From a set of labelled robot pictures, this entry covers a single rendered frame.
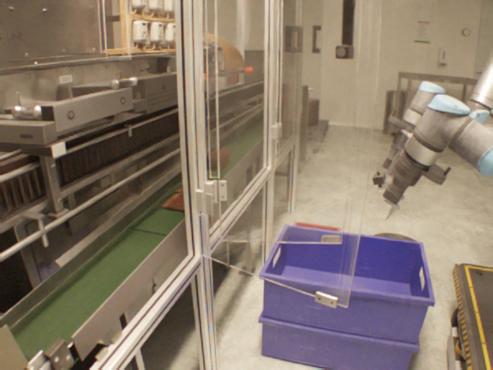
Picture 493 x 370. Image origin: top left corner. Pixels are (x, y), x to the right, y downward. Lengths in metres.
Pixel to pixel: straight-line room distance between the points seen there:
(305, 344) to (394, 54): 4.96
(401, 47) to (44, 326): 5.62
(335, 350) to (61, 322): 0.99
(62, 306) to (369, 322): 0.97
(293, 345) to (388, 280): 0.52
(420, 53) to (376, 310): 4.95
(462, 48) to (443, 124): 5.15
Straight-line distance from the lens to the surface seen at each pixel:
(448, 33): 5.97
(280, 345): 1.48
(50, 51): 1.31
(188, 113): 0.91
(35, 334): 0.83
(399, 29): 5.85
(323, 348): 1.44
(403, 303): 1.28
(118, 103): 0.94
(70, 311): 0.85
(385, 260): 1.61
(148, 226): 1.10
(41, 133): 0.76
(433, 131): 0.89
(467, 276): 1.67
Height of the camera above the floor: 1.16
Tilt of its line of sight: 21 degrees down
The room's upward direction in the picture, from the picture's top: straight up
